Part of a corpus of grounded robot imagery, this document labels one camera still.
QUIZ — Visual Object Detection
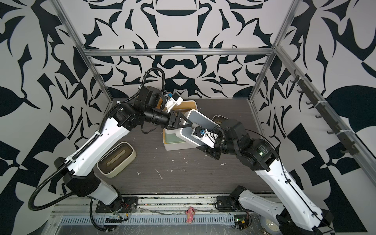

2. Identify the white bamboo tissue box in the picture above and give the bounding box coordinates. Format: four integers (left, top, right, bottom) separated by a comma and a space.
163, 142, 194, 151
163, 128, 180, 135
162, 100, 197, 115

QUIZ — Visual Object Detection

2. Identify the green tissue box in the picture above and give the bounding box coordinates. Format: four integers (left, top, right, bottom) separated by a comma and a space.
163, 133, 185, 144

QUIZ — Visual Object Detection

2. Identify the grey lid white tissue box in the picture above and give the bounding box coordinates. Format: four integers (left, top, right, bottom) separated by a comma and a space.
176, 110, 218, 147

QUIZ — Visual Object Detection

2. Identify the cream dark-lid tissue box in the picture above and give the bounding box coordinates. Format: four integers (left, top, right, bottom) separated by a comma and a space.
97, 142, 137, 178
211, 115, 228, 125

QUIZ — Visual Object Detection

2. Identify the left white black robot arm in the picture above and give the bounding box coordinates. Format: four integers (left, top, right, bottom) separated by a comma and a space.
28, 67, 193, 212

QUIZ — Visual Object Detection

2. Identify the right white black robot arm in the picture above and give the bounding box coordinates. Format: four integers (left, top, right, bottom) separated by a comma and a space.
192, 119, 334, 235

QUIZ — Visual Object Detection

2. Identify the small green circuit board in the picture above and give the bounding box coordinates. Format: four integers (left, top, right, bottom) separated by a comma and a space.
233, 216, 251, 230

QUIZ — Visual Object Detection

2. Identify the pink toy figure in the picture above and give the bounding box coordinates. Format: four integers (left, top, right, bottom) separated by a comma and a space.
185, 207, 195, 224

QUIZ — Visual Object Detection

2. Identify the round white clock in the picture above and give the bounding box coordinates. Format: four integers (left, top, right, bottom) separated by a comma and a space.
260, 216, 282, 235

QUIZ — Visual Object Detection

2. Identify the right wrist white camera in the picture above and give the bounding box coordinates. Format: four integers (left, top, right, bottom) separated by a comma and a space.
192, 126, 218, 148

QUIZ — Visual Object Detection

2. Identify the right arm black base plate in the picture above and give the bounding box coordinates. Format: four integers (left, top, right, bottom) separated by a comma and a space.
214, 195, 244, 212

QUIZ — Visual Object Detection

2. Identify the aluminium frame rail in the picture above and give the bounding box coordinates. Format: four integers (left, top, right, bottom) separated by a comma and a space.
84, 48, 272, 56

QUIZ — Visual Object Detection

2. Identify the grey slotted cable duct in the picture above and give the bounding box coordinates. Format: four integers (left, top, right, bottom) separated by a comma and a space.
58, 213, 236, 226

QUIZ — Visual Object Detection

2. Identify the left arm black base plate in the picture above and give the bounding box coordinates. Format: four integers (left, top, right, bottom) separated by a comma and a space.
95, 196, 139, 213

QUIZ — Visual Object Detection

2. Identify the grey wall hook rail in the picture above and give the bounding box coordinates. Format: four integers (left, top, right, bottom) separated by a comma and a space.
293, 72, 359, 156

